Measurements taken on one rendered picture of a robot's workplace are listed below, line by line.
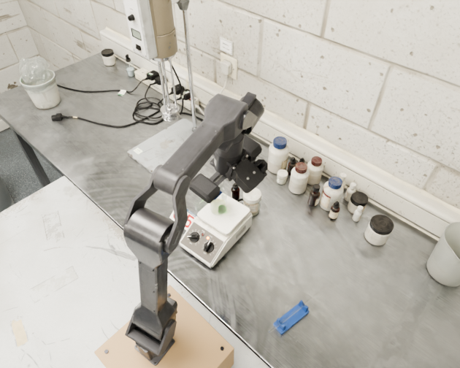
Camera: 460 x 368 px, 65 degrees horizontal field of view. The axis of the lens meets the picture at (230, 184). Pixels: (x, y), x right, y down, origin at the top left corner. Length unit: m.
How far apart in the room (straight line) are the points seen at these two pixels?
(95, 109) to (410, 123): 1.25
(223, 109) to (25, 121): 1.25
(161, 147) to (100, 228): 0.41
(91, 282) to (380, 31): 1.04
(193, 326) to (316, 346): 0.32
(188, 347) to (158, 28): 0.85
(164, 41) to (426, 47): 0.70
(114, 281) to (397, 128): 0.93
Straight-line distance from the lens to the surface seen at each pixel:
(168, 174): 0.54
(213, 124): 0.62
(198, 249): 1.08
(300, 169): 1.21
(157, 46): 1.17
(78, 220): 1.28
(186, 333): 0.89
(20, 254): 1.27
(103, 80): 1.92
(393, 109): 1.16
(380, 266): 1.17
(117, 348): 0.90
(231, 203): 1.11
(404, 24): 1.07
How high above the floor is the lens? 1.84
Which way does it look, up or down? 47 degrees down
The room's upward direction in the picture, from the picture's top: straight up
